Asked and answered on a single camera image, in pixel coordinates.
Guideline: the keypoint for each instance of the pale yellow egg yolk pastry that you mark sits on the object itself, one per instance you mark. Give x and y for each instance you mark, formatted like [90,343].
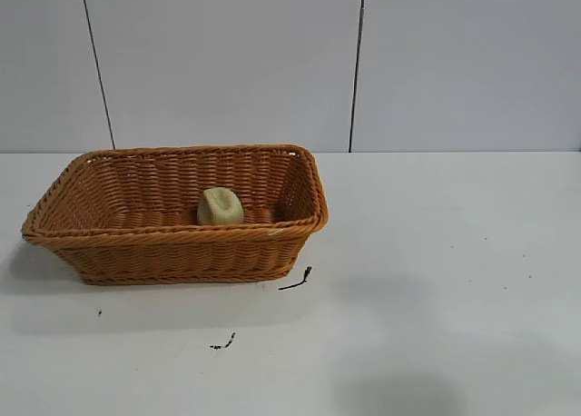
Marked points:
[220,209]

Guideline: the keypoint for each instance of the brown woven wicker basket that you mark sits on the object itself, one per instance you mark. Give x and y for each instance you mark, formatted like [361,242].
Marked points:
[181,252]

